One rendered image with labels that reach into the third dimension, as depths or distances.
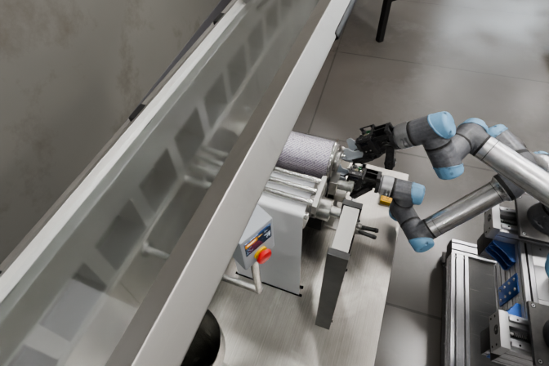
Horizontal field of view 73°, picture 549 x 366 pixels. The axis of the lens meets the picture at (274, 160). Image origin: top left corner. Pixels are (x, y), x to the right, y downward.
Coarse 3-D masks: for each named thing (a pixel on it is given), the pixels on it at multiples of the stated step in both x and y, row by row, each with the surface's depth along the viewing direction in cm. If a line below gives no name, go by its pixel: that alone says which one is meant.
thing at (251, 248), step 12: (252, 216) 60; (264, 216) 60; (252, 228) 59; (264, 228) 60; (240, 240) 58; (252, 240) 60; (264, 240) 63; (240, 252) 60; (252, 252) 62; (264, 252) 63; (240, 264) 65; (252, 264) 65
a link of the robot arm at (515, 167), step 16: (464, 128) 109; (480, 128) 109; (480, 144) 107; (496, 144) 106; (480, 160) 109; (496, 160) 105; (512, 160) 103; (528, 160) 103; (512, 176) 104; (528, 176) 101; (544, 176) 100; (528, 192) 103; (544, 192) 100
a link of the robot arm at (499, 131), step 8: (496, 128) 127; (504, 128) 127; (496, 136) 125; (504, 136) 124; (512, 136) 125; (504, 144) 123; (512, 144) 122; (520, 144) 123; (520, 152) 120; (536, 152) 153; (544, 152) 153; (536, 160) 138; (544, 160) 144; (544, 168) 143
